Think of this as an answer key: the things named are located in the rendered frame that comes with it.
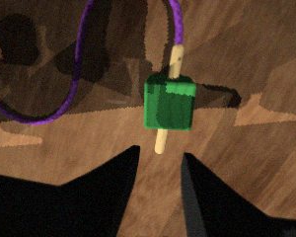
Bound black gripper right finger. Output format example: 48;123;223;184
181;153;296;237

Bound green block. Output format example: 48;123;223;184
144;75;196;130

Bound wooden stick with purple string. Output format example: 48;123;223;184
0;0;185;154

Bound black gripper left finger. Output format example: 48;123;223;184
0;145;140;237

